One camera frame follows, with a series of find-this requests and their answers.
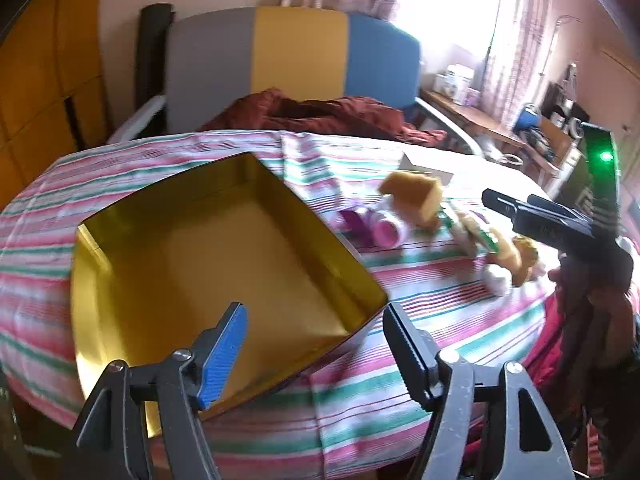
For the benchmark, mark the white card box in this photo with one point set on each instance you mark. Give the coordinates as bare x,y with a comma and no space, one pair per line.
425,167

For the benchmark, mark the pink hair roller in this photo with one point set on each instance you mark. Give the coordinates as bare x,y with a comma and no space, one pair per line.
385,230

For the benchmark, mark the green-edged snack packet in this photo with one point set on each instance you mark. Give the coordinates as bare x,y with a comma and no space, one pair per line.
472,230

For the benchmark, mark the gold tin box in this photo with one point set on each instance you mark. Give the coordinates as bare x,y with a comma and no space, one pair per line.
210,270

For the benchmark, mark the striped tablecloth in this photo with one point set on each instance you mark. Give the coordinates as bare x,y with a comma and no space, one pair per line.
425,320

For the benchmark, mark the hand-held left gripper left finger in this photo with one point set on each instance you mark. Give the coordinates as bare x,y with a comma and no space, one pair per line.
225,355

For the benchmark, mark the person's right forearm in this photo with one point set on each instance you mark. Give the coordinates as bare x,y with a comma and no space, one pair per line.
600,335

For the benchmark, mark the wooden cabinet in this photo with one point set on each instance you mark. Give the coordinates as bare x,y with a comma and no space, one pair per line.
35,85

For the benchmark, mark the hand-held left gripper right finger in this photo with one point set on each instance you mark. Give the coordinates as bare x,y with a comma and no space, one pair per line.
407,355

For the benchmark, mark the yellow sponge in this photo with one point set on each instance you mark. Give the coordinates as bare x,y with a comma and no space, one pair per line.
412,197

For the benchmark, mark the white plastic bag bundle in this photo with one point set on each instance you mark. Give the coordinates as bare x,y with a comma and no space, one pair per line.
496,279

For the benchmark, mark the purple snack packet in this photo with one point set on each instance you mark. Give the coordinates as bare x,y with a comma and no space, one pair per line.
352,222

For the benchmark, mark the grey yellow blue chair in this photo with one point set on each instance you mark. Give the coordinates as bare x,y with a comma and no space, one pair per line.
300,55

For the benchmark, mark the wooden side desk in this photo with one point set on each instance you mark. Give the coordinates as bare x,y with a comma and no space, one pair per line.
480,120

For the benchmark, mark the maroon jacket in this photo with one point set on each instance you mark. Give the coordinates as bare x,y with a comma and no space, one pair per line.
320,115

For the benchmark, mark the white boxes on desk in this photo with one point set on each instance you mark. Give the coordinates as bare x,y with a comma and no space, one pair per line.
457,82

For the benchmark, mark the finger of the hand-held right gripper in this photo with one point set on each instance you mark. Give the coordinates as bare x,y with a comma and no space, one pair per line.
505,206

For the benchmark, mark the bright window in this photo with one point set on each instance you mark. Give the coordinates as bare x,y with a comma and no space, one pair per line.
450,10

